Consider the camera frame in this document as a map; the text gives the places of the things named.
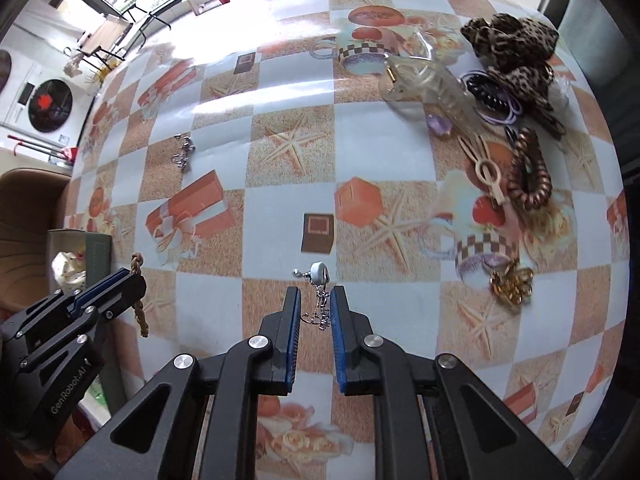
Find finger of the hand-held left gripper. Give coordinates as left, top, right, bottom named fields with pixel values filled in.
left=17, top=274, right=147, bottom=376
left=30, top=267, right=133, bottom=316

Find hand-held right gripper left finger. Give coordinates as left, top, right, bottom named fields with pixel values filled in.
left=54, top=285, right=303, bottom=480

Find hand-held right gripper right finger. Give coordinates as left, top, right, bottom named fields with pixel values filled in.
left=330, top=285, right=576, bottom=480

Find brown braided hair tie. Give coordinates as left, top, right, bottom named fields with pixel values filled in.
left=131, top=252, right=152, bottom=338

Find cream polka dot scrunchie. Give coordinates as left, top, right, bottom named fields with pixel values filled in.
left=51, top=250, right=87, bottom=288

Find green plastic bangle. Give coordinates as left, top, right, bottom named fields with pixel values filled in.
left=85, top=375, right=108, bottom=406

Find silver dangle earring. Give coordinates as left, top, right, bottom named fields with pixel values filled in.
left=292, top=262, right=332, bottom=331

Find brown chair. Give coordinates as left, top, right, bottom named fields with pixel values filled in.
left=0, top=169, right=73, bottom=311

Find silver charm brooch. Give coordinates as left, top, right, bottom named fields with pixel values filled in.
left=171, top=134, right=196, bottom=171

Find gold hair clip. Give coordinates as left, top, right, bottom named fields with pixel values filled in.
left=489, top=260, right=535, bottom=311

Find white washing machine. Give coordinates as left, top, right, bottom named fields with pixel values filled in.
left=0, top=50, right=93, bottom=133

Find beige clothespin hair clip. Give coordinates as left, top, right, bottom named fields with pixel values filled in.
left=457, top=135, right=508, bottom=206

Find purple gem clip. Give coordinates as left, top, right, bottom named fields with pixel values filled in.
left=425, top=112, right=453, bottom=138

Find folding table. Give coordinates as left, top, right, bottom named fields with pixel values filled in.
left=75, top=2, right=173, bottom=68

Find clear claw clip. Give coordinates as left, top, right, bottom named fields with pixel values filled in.
left=378, top=30, right=481, bottom=136

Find leopard print scrunchie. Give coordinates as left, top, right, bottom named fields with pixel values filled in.
left=460, top=14, right=568, bottom=136

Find brown spiral hair tie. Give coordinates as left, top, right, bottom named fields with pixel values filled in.
left=507, top=127, right=553, bottom=210

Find purple hair ties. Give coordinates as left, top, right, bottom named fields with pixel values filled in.
left=475, top=95, right=526, bottom=126

